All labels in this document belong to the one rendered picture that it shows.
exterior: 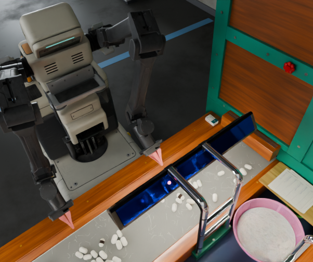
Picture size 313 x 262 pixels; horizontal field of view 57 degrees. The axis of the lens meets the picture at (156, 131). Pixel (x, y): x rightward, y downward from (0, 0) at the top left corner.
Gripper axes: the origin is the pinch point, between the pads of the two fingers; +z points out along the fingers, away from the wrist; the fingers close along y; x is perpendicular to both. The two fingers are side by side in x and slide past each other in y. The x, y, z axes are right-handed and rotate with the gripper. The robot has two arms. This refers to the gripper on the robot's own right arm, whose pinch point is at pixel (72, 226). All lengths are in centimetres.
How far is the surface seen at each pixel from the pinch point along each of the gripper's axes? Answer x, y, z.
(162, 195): -34.3, 28.2, 1.0
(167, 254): -16.6, 23.1, 26.0
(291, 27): -52, 91, -24
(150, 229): -6.3, 24.2, 18.1
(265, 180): -20, 76, 28
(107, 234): 0.0, 9.4, 11.0
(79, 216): 6.7, 4.3, -0.3
